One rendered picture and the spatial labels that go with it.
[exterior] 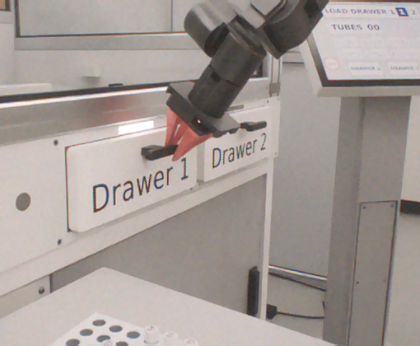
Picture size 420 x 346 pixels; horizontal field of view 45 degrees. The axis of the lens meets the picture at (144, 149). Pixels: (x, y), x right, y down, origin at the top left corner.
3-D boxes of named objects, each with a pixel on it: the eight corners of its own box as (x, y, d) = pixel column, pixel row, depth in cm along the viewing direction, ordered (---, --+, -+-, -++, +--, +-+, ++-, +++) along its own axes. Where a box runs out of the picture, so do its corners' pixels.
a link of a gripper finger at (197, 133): (165, 135, 79) (196, 88, 74) (196, 166, 76) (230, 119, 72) (138, 142, 73) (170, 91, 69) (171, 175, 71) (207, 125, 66)
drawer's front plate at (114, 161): (196, 185, 86) (198, 123, 84) (77, 234, 63) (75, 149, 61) (188, 184, 87) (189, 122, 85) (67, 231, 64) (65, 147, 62)
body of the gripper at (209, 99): (186, 91, 75) (212, 50, 71) (235, 135, 71) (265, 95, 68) (161, 93, 70) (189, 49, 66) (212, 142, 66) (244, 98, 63)
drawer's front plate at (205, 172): (269, 156, 111) (272, 106, 109) (203, 183, 88) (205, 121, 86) (263, 155, 112) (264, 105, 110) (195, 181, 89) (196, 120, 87)
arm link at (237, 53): (251, 44, 61) (279, 53, 64) (221, 14, 65) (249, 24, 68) (220, 89, 64) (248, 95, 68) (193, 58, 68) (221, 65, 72)
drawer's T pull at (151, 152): (180, 152, 74) (180, 143, 74) (151, 161, 68) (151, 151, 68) (161, 150, 76) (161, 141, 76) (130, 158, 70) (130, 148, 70)
